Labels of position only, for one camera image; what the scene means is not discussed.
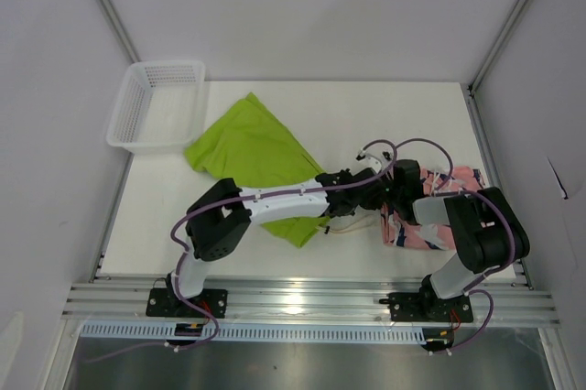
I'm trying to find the pink shark print shorts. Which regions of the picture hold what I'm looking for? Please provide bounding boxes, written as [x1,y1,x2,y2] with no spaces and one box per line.
[380,166,484,251]

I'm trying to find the lime green shorts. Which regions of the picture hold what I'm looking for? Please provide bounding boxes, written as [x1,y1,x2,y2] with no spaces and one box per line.
[182,92,381,250]

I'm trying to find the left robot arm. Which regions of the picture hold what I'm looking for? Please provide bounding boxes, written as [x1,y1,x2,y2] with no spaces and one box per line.
[166,168,390,317]

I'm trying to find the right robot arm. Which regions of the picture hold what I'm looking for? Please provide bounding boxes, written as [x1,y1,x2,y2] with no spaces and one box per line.
[381,159,530,320]

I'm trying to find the white plastic basket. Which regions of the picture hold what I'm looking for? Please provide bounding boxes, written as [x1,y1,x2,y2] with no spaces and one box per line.
[106,60,208,155]

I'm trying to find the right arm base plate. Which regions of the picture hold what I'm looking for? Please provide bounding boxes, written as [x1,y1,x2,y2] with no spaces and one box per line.
[378,292,473,323]

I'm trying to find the aluminium mounting rail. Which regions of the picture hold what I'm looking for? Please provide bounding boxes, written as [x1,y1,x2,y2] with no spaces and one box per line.
[62,278,560,328]

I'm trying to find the white slotted cable duct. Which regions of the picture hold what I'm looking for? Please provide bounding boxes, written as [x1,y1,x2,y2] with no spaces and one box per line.
[80,320,426,345]

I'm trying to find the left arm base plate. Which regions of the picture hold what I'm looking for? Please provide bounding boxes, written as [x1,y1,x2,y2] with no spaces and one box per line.
[146,287,229,320]

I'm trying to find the right aluminium frame post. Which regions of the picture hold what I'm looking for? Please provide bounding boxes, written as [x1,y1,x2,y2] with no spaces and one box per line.
[467,0,533,96]

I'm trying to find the aluminium frame post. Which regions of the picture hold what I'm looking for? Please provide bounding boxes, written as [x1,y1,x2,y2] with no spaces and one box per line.
[95,0,140,63]
[467,0,533,96]

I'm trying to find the left aluminium frame post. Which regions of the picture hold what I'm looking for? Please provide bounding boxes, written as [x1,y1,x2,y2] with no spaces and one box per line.
[95,0,140,63]

